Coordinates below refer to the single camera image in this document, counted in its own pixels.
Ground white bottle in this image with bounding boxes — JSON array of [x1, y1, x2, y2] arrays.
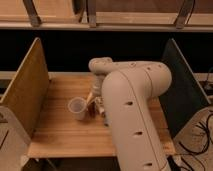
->
[[95, 97, 105, 116]]

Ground black cables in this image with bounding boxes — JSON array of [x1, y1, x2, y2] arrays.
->
[[169, 66, 213, 171]]

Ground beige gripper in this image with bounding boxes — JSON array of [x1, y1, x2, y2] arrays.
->
[[86, 76, 103, 104]]

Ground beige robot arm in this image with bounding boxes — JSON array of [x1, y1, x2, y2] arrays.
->
[[88, 57, 172, 171]]

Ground translucent plastic cup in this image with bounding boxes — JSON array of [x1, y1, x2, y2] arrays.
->
[[67, 97, 87, 121]]

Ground wooden shelf with brackets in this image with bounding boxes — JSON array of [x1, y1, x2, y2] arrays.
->
[[0, 0, 213, 32]]

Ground right dark side panel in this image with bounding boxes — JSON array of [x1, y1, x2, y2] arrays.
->
[[159, 39, 211, 139]]

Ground left wooden side panel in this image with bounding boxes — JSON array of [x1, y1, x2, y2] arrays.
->
[[0, 38, 49, 141]]

